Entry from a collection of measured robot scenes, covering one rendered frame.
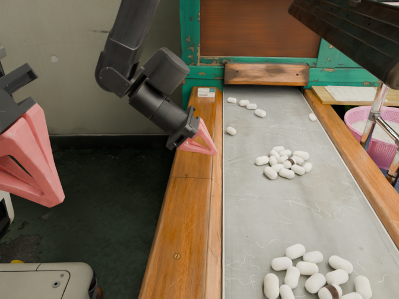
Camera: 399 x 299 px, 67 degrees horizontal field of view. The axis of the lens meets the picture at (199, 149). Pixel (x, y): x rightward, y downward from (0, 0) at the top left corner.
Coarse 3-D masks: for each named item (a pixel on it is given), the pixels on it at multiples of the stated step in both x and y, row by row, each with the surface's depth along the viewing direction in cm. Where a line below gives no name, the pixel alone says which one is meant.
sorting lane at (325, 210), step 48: (240, 96) 112; (288, 96) 112; (240, 144) 82; (288, 144) 82; (240, 192) 65; (288, 192) 65; (336, 192) 65; (240, 240) 53; (288, 240) 53; (336, 240) 53; (384, 240) 53; (240, 288) 45; (384, 288) 45
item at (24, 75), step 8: (24, 64) 23; (16, 72) 22; (24, 72) 23; (32, 72) 24; (0, 80) 20; (8, 80) 21; (16, 80) 22; (24, 80) 23; (32, 80) 24; (0, 88) 20; (8, 88) 21; (16, 88) 22
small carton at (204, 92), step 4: (200, 88) 106; (204, 88) 106; (208, 88) 106; (212, 88) 106; (200, 92) 104; (204, 92) 104; (208, 92) 104; (212, 92) 104; (200, 96) 105; (204, 96) 105; (208, 96) 105; (212, 96) 105
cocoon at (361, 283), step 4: (356, 276) 46; (360, 276) 45; (364, 276) 45; (356, 280) 45; (360, 280) 44; (364, 280) 44; (368, 280) 45; (356, 284) 44; (360, 284) 44; (364, 284) 44; (368, 284) 44; (356, 288) 44; (360, 288) 43; (364, 288) 43; (368, 288) 43; (360, 292) 43; (364, 292) 43; (368, 292) 43; (364, 296) 43; (368, 296) 43
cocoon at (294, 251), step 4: (296, 244) 50; (300, 244) 50; (288, 248) 50; (292, 248) 49; (296, 248) 49; (300, 248) 49; (304, 248) 50; (288, 252) 49; (292, 252) 49; (296, 252) 49; (300, 252) 49; (304, 252) 50; (288, 256) 49; (292, 256) 49; (296, 256) 49
